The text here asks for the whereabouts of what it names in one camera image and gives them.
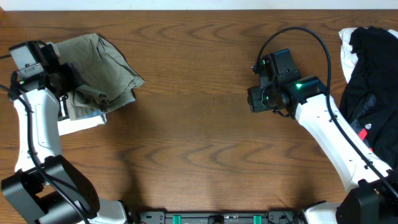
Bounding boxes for khaki green shorts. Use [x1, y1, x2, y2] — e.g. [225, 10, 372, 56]
[55, 33, 144, 121]

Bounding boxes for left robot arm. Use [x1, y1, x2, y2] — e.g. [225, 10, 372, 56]
[1, 63, 131, 224]

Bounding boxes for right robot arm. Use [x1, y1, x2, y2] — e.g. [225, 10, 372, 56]
[248, 77, 397, 223]

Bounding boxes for white Puma t-shirt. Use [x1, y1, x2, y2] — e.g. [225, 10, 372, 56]
[58, 96, 107, 136]

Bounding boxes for white garment under pile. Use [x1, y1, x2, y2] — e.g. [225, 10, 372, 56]
[339, 26, 397, 90]

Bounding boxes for black garment with red tag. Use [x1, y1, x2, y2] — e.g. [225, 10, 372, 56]
[338, 26, 398, 169]

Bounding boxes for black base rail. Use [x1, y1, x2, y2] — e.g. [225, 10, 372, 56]
[137, 210, 305, 224]

